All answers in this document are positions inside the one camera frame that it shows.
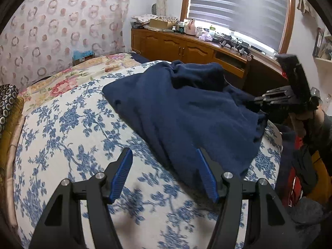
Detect navy blue printed t-shirt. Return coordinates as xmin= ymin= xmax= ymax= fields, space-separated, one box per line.
xmin=102 ymin=60 xmax=269 ymax=180

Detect pink container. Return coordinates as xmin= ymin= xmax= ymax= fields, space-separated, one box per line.
xmin=185 ymin=19 xmax=198 ymax=36

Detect pile of mixed clothes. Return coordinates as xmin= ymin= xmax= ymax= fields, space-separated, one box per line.
xmin=275 ymin=124 xmax=332 ymax=224

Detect wooden cabinet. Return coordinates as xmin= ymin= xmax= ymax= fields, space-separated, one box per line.
xmin=131 ymin=28 xmax=289 ymax=97

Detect navy bed sheet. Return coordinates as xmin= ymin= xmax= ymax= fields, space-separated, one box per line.
xmin=129 ymin=52 xmax=151 ymax=64

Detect circle patterned sheer curtain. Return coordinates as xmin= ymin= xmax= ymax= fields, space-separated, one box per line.
xmin=0 ymin=0 xmax=130 ymax=94

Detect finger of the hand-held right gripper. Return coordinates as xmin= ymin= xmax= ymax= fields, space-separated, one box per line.
xmin=246 ymin=87 xmax=294 ymax=112

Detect floral cloth pile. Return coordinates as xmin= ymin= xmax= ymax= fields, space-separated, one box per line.
xmin=131 ymin=14 xmax=180 ymax=24

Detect blue floral white blanket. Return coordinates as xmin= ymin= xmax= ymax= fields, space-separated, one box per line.
xmin=13 ymin=60 xmax=284 ymax=249

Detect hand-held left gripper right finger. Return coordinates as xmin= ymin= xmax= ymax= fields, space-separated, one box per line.
xmin=196 ymin=148 xmax=304 ymax=249

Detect cardboard box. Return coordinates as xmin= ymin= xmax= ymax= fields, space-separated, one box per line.
xmin=149 ymin=19 xmax=167 ymax=29

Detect white wall shelf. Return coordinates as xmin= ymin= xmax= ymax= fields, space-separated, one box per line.
xmin=312 ymin=27 xmax=332 ymax=63

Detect dark circle patterned cloth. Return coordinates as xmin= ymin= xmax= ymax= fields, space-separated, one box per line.
xmin=0 ymin=84 xmax=19 ymax=133

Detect blue packet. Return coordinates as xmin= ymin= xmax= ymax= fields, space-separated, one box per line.
xmin=73 ymin=50 xmax=95 ymax=63

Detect pink floral cream blanket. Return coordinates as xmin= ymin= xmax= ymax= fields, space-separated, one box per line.
xmin=19 ymin=52 xmax=142 ymax=102

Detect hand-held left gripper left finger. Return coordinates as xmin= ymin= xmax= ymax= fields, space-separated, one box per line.
xmin=28 ymin=147 xmax=134 ymax=249

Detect person's right hand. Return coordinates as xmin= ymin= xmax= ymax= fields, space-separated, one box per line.
xmin=290 ymin=110 xmax=324 ymax=138

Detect white window blinds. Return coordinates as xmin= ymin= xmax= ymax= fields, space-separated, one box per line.
xmin=188 ymin=0 xmax=291 ymax=54

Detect person's right forearm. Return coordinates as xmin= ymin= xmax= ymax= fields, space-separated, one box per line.
xmin=303 ymin=111 xmax=332 ymax=167

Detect golden patterned cushion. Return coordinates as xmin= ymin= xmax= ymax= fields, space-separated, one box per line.
xmin=0 ymin=104 xmax=25 ymax=187

